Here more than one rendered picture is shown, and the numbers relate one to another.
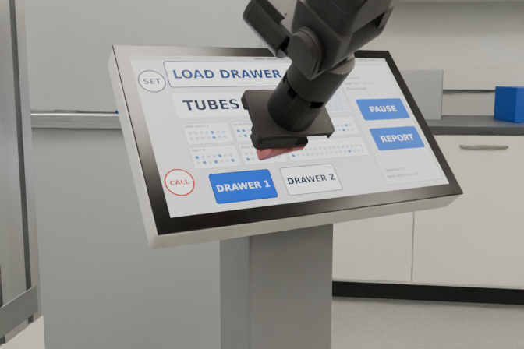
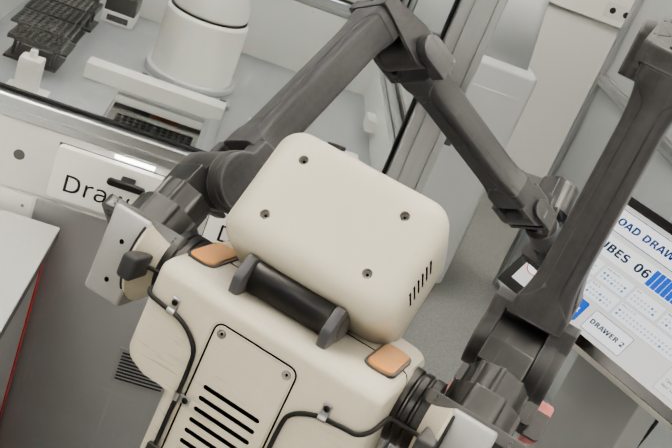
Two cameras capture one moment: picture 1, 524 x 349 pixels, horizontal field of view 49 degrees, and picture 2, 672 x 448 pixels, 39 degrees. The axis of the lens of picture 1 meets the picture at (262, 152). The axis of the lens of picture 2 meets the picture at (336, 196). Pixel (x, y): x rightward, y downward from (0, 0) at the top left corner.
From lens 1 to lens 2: 1.56 m
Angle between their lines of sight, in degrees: 69
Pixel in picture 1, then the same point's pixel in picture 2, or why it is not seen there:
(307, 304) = (591, 433)
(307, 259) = (608, 403)
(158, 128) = not seen: hidden behind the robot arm
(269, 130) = (528, 252)
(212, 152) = not seen: hidden behind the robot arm
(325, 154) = (638, 332)
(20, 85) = (430, 156)
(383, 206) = (631, 392)
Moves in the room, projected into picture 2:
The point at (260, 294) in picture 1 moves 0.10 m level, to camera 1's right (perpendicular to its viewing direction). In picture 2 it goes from (566, 391) to (585, 424)
